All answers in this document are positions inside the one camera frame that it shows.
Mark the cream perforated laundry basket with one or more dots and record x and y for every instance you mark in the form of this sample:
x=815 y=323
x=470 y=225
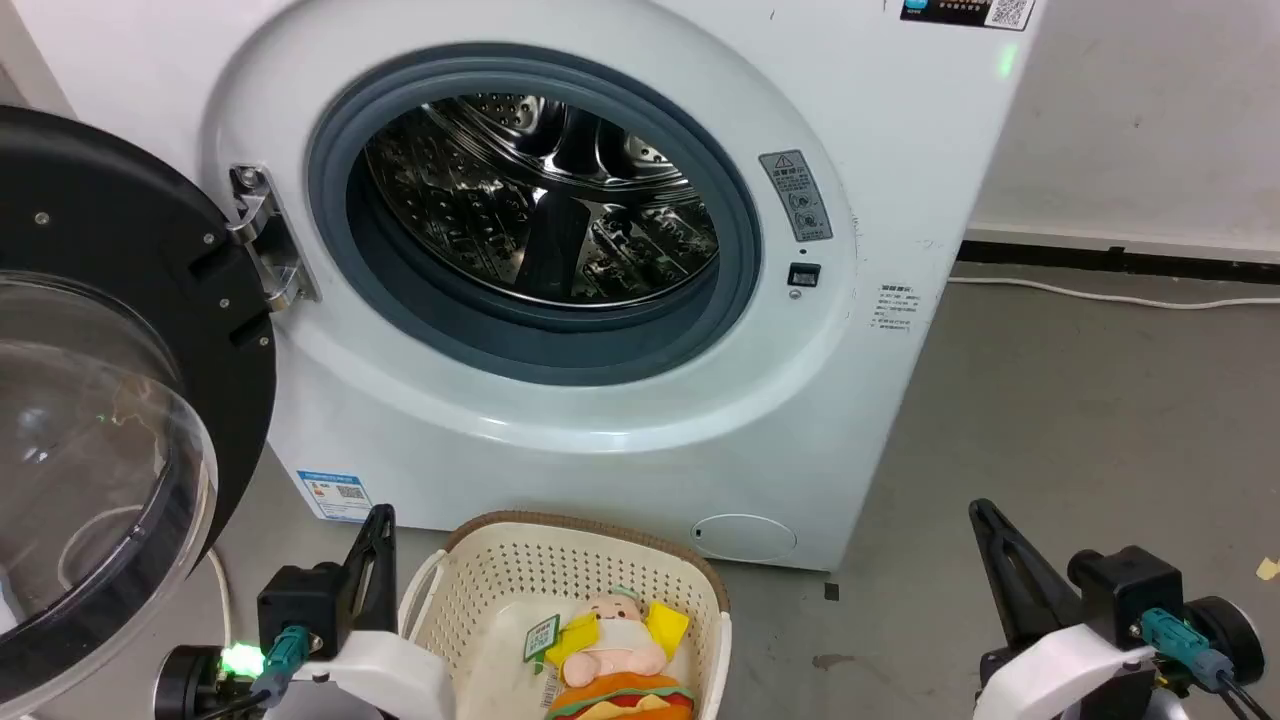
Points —
x=560 y=560

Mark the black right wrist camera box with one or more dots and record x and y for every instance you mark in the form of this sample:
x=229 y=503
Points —
x=1125 y=595

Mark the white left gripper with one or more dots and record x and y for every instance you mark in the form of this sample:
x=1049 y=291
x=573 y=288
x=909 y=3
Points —
x=390 y=675

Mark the steel perforated drum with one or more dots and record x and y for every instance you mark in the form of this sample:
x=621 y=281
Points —
x=560 y=225

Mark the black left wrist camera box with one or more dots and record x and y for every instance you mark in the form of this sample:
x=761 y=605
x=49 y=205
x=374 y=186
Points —
x=300 y=600

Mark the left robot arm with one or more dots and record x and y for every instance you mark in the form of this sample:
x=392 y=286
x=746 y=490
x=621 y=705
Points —
x=185 y=685

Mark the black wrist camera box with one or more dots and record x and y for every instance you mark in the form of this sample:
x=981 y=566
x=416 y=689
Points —
x=300 y=600
x=1125 y=595

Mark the black round washer door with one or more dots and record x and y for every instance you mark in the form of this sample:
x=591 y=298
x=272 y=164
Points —
x=100 y=200

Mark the blue energy label sticker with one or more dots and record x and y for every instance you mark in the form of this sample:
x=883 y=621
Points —
x=335 y=495

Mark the chrome door hinge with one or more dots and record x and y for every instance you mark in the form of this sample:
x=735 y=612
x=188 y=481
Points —
x=262 y=235

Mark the grey warning sticker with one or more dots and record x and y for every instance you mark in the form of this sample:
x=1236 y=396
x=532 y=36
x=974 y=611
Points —
x=796 y=195

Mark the black QR code sticker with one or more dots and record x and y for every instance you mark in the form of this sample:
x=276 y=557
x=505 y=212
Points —
x=965 y=10

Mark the green white hang tag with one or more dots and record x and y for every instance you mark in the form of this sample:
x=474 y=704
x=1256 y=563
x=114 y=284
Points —
x=541 y=638

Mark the plush burger toy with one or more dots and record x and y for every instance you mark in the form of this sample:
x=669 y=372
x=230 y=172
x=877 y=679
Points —
x=620 y=698

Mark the grey rubber door gasket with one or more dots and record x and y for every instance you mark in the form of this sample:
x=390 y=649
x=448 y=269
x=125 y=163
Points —
x=332 y=215

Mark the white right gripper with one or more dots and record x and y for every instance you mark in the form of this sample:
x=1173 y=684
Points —
x=1060 y=675

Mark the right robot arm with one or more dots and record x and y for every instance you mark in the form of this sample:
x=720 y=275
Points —
x=1232 y=635

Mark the black baseboard strip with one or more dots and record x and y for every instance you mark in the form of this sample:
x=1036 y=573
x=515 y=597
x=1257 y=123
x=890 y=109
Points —
x=1100 y=260

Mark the oval white filter cover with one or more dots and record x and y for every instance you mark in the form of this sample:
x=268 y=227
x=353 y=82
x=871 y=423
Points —
x=745 y=538

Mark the pink baby doll toy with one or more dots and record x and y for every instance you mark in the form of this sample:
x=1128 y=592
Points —
x=620 y=640

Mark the yellow tape scrap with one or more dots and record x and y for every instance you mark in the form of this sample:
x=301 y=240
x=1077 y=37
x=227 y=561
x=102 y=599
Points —
x=1269 y=569

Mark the white front-load washing machine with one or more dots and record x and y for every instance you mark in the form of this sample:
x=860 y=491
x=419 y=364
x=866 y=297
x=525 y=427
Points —
x=600 y=470

